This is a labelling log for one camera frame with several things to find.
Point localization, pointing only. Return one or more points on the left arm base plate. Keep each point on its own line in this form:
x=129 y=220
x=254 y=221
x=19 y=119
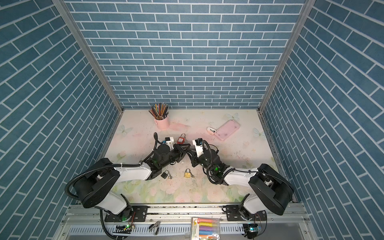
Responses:
x=129 y=214

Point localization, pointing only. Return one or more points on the circuit board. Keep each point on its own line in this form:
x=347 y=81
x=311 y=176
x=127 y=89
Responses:
x=251 y=231
x=123 y=229

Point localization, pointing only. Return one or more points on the pink case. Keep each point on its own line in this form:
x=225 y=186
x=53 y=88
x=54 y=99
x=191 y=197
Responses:
x=227 y=130

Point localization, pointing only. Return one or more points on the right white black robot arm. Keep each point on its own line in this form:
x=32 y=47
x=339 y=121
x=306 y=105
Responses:
x=271 y=191

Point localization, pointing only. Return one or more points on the small black padlock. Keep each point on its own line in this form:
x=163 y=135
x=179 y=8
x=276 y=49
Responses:
x=166 y=175

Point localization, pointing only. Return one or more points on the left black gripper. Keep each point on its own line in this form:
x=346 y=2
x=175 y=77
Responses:
x=180 y=151

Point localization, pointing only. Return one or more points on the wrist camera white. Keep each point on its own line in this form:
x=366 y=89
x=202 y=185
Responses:
x=198 y=143
x=169 y=141

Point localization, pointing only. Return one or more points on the red padlock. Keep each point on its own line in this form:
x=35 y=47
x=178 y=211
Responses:
x=181 y=139

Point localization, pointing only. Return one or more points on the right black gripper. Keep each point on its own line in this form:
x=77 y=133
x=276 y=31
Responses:
x=194 y=160

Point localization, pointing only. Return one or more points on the black metal clip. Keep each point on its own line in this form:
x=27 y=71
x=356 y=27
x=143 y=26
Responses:
x=155 y=228

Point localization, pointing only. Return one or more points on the left circuit board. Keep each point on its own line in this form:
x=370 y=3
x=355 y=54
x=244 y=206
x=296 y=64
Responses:
x=123 y=229

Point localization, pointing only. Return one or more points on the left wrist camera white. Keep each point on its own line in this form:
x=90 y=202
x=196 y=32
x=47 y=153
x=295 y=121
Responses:
x=169 y=141

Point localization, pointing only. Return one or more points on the coloured pencils bundle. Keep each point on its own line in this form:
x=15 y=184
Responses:
x=159 y=111

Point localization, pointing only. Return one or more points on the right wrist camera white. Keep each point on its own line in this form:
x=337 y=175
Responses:
x=198 y=143

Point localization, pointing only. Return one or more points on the right circuit board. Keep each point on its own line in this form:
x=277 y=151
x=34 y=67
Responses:
x=251 y=231

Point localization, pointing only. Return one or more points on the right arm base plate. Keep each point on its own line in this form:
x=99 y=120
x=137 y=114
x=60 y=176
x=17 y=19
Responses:
x=231 y=213

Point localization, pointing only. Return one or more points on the aluminium front rail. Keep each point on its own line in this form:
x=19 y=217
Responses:
x=176 y=220

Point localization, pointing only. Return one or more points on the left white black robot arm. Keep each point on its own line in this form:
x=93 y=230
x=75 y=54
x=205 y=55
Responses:
x=93 y=188

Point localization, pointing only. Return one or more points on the white small device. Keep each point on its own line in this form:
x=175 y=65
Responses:
x=211 y=130

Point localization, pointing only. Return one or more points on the large brass padlock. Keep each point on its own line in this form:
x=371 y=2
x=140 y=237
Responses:
x=187 y=173

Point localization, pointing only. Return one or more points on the marker pack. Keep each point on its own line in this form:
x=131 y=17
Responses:
x=205 y=229

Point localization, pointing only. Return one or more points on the pink pencil cup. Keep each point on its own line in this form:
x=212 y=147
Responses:
x=163 y=124

